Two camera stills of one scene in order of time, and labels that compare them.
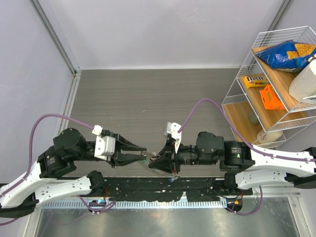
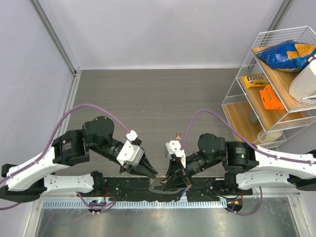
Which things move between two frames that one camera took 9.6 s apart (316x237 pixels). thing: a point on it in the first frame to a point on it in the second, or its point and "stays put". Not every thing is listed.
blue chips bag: [289, 57] stays put
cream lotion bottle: [263, 137] stays put
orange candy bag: [270, 99] stays put
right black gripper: [165, 159] to [177, 175]
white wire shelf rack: [275, 92] stays put
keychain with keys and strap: [153, 156] to [161, 180]
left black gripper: [121, 157] to [138, 169]
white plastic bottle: [304, 84] stays put
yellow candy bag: [250, 81] stays put
